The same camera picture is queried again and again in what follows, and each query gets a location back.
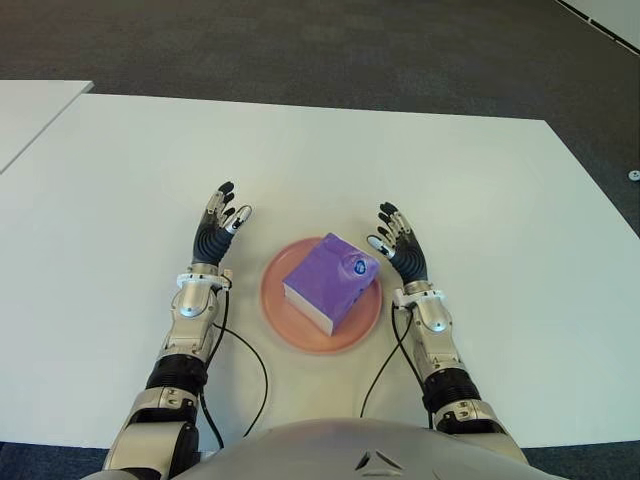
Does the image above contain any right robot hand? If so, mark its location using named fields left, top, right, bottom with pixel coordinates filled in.
left=366, top=201, right=430, bottom=287

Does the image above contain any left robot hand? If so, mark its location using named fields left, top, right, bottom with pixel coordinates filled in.
left=191, top=180, right=254, bottom=269

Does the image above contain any purple tissue pack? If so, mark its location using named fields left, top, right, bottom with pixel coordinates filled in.
left=282, top=231, right=381, bottom=335

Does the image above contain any pink round plate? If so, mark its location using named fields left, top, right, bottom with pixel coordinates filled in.
left=258, top=236, right=385, bottom=356

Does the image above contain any grey robot torso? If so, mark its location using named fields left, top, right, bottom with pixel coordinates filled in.
left=174, top=418, right=546, bottom=480

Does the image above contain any adjacent white table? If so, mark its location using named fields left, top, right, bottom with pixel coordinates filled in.
left=0, top=80, right=95, bottom=175

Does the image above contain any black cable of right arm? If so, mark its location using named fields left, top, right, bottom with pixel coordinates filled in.
left=359, top=299, right=431, bottom=429

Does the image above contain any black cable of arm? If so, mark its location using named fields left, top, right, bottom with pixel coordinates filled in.
left=198, top=287, right=270, bottom=449
left=359, top=299, right=431, bottom=429

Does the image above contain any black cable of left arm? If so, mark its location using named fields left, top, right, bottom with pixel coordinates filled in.
left=198, top=287, right=270, bottom=449

